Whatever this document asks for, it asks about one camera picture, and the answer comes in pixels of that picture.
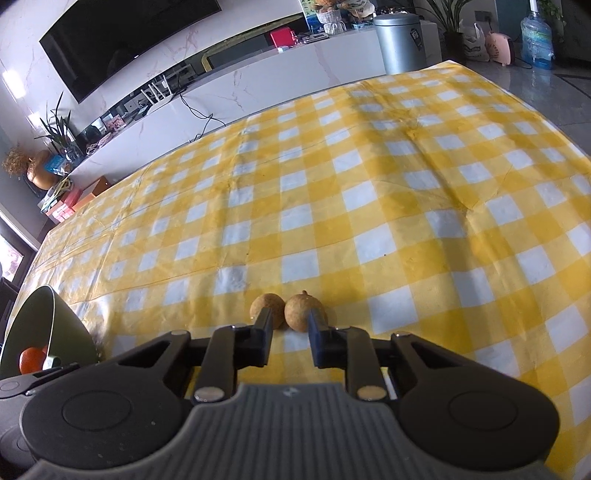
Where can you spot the green plastic colander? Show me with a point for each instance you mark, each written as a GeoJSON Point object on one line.
{"type": "Point", "coordinates": [64, 323]}

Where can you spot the white woven basket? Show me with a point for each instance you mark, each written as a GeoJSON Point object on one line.
{"type": "Point", "coordinates": [330, 23]}

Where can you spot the blue green picture card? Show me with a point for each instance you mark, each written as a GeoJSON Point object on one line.
{"type": "Point", "coordinates": [308, 14]}

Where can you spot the stack of colourful papers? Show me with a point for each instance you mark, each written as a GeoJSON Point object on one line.
{"type": "Point", "coordinates": [57, 189]}

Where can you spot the tall potted plant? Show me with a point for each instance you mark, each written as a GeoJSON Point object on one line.
{"type": "Point", "coordinates": [455, 46]}

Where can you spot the blue snack packet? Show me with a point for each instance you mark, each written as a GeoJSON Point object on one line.
{"type": "Point", "coordinates": [55, 164]}

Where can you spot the pink fan heater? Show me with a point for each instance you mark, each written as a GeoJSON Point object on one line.
{"type": "Point", "coordinates": [499, 48]}

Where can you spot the white router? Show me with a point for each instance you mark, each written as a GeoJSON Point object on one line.
{"type": "Point", "coordinates": [161, 92]}

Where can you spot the round printed hand fan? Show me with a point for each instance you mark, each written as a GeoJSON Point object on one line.
{"type": "Point", "coordinates": [360, 9]}

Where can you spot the pink boxes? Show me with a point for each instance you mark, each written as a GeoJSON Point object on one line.
{"type": "Point", "coordinates": [64, 207]}

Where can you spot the orange box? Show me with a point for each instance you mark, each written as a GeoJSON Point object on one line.
{"type": "Point", "coordinates": [92, 191]}

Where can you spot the white marble television cabinet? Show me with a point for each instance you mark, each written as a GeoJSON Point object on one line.
{"type": "Point", "coordinates": [258, 87]}

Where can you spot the brown teddy bear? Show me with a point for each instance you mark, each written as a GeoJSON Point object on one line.
{"type": "Point", "coordinates": [325, 5]}

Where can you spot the brown longan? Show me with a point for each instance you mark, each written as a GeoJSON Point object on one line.
{"type": "Point", "coordinates": [302, 311]}
{"type": "Point", "coordinates": [268, 304]}

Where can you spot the pink photo frame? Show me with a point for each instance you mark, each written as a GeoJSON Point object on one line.
{"type": "Point", "coordinates": [115, 123]}

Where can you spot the yellow checked tablecloth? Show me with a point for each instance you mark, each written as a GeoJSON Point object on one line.
{"type": "Point", "coordinates": [369, 184]}

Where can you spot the leafy plant in glass vase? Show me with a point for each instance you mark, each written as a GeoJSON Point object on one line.
{"type": "Point", "coordinates": [62, 131]}

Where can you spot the orange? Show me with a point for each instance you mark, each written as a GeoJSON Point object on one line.
{"type": "Point", "coordinates": [31, 360]}

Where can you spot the blue water bottle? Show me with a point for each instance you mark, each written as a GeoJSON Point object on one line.
{"type": "Point", "coordinates": [537, 41]}

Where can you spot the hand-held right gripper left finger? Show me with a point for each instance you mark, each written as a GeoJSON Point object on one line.
{"type": "Point", "coordinates": [263, 341]}

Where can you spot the red box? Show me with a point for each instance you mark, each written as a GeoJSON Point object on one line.
{"type": "Point", "coordinates": [282, 38]}

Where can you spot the hanging vine plant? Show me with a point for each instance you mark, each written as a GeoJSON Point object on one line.
{"type": "Point", "coordinates": [551, 11]}

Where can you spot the silver trash can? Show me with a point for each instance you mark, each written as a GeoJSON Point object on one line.
{"type": "Point", "coordinates": [399, 46]}

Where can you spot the wall socket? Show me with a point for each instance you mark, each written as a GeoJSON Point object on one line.
{"type": "Point", "coordinates": [483, 15]}

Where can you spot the dried yellow flowers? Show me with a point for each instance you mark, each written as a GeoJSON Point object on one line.
{"type": "Point", "coordinates": [16, 159]}

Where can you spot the black curved television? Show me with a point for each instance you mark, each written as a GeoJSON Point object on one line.
{"type": "Point", "coordinates": [120, 41]}

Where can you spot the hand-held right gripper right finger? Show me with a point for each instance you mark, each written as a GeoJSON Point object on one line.
{"type": "Point", "coordinates": [316, 344]}

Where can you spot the white plastic bag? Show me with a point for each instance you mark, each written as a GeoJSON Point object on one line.
{"type": "Point", "coordinates": [475, 46]}

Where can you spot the gold vase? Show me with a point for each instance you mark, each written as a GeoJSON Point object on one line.
{"type": "Point", "coordinates": [41, 173]}

